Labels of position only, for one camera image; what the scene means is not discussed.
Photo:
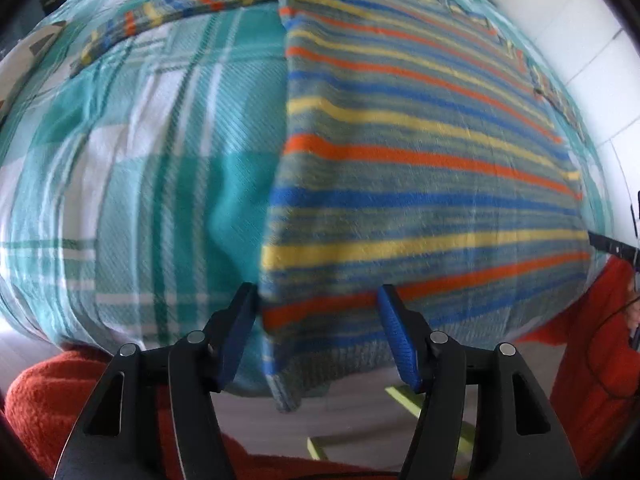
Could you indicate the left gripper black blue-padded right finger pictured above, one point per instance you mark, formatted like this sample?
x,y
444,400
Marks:
x,y
517,433

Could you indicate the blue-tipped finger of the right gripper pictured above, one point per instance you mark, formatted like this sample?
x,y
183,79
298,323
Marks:
x,y
613,247

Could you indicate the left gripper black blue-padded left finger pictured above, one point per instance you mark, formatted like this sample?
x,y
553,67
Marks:
x,y
117,434

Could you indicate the multicolour striped knit sweater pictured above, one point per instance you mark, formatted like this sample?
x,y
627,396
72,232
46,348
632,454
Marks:
x,y
416,148

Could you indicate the teal white plaid bedspread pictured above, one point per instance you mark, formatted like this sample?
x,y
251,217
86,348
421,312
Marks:
x,y
134,193

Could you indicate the white patterned throw pillow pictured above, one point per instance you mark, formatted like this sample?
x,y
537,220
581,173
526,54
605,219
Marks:
x,y
22,60

